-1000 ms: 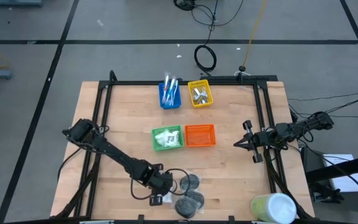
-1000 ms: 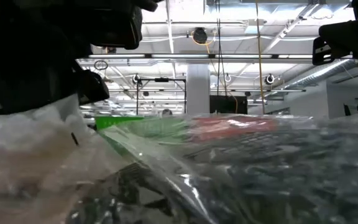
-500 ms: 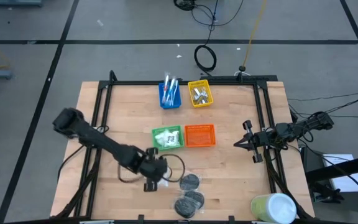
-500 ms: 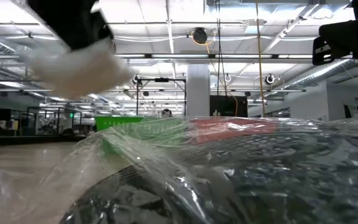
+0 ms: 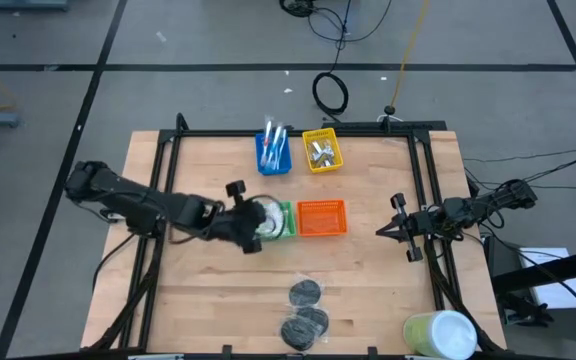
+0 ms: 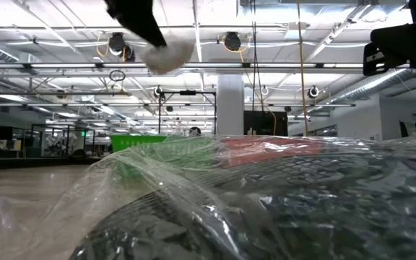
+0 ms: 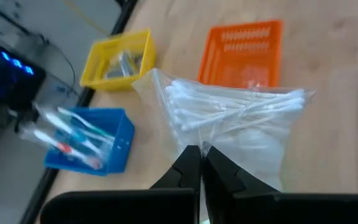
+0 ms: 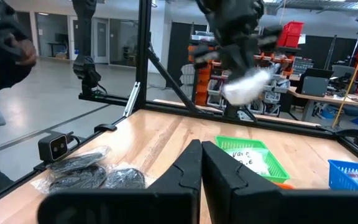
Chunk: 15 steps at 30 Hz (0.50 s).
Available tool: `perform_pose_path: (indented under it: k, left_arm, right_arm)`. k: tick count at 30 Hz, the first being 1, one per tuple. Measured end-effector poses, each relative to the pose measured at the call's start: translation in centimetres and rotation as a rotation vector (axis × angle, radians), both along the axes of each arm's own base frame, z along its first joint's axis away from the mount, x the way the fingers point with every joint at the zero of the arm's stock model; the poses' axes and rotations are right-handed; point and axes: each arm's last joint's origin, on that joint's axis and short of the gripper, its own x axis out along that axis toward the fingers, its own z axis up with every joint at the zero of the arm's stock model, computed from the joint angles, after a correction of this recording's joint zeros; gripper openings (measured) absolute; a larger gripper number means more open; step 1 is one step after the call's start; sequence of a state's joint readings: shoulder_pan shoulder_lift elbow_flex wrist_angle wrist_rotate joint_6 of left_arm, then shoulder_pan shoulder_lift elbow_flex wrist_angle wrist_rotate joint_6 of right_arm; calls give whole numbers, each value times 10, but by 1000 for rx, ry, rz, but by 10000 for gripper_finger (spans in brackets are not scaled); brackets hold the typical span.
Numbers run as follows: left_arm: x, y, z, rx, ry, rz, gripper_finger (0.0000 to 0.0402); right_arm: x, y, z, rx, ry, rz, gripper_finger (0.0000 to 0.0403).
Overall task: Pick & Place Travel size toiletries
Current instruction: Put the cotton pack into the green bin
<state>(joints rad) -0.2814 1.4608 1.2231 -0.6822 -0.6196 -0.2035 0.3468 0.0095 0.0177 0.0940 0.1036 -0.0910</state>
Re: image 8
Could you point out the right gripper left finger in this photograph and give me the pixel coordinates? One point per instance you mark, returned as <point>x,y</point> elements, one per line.
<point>135,205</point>

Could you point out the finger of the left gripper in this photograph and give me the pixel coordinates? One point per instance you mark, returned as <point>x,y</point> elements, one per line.
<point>230,67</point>
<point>247,59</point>

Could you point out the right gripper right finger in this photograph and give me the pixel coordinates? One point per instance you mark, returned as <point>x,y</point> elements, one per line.
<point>259,205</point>

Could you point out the plain white cotton pack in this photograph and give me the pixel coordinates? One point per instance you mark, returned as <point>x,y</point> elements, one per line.
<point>244,90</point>

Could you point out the printed white cotton pack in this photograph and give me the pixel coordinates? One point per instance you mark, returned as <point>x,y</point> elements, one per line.
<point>250,161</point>

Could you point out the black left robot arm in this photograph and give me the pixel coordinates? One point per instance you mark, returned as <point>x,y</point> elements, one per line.
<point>228,12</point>

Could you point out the red storage bins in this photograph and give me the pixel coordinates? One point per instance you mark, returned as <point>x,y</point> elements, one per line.
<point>291,34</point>

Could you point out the black bagged hair net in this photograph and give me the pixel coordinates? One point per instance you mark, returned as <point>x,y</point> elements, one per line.
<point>73,180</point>
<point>124,179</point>
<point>79,160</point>

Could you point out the red packaged garment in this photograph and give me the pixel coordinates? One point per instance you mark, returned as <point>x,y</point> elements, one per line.
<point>283,186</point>

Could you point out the orange white parts rack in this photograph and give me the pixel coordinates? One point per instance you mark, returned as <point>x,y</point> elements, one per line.
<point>202,90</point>

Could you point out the black room divider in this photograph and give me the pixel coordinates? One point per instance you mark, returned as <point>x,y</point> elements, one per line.
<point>179,46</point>

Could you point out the grey box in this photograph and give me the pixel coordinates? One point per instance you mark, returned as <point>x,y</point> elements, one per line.
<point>315,86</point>

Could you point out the green plastic basket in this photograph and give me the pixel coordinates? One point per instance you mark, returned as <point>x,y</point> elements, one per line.
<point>228,143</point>

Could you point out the blue plastic basket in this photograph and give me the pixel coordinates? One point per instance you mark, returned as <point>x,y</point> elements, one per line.
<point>337,177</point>

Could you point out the wooden desk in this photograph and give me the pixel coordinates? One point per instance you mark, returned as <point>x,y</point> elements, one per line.
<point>337,99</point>

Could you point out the black extrusion bar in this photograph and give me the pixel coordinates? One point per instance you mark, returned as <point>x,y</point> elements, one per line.
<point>110,99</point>

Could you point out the white glazed door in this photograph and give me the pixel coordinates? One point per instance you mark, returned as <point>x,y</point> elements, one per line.
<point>100,40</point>

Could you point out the person's hand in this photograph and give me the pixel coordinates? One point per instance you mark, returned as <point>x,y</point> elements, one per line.
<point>28,53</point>

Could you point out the black frame clamp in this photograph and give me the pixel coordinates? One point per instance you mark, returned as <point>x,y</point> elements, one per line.
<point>104,127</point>
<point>353,135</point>

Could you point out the small black depth camera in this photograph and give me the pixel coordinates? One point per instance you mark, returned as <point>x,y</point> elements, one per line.
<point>54,147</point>

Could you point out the silver angle bracket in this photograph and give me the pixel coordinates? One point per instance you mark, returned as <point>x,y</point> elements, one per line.
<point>132,99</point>

